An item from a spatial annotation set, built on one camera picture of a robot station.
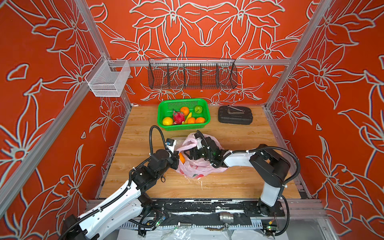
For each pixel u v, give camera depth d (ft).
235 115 3.50
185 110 3.64
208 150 2.28
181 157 2.81
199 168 2.68
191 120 3.39
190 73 3.29
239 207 2.45
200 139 2.59
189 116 3.61
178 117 3.37
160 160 1.79
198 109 3.62
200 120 3.33
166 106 3.71
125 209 1.89
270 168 1.56
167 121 3.37
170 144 2.12
